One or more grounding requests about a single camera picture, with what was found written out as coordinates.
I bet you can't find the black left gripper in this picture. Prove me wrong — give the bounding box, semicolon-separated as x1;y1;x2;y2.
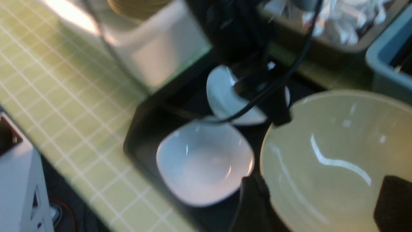
186;0;292;126

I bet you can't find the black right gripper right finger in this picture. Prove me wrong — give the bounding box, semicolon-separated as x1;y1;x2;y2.
373;175;412;232

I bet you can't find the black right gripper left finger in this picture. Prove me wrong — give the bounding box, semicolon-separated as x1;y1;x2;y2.
229;174;289;232

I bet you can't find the white square dish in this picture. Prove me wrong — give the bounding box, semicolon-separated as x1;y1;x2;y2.
206;65;292;126
156;120;255;207

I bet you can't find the tan noodle bowl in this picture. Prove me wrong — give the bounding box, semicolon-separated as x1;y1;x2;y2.
260;90;412;232

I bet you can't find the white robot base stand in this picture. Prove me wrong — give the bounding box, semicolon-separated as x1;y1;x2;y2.
0;110;54;232

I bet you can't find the stack of tan noodle bowls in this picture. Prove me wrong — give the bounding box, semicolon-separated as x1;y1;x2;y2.
108;0;172;20

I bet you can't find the large white plastic tub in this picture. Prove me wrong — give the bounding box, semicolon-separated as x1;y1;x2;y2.
39;0;213;94

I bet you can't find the black plastic serving tray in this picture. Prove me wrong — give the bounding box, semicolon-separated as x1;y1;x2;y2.
123;48;325;232

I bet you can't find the pile of white soup spoons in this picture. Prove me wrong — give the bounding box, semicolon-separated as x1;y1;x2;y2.
263;0;390;45

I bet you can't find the grey plastic spoon bin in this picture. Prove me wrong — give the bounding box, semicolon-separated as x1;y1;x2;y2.
266;0;409;68

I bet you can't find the blue-grey plastic chopstick bin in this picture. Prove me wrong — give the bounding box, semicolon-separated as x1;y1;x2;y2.
365;5;412;104

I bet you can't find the black cable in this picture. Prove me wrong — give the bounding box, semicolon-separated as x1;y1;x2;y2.
222;0;324;123

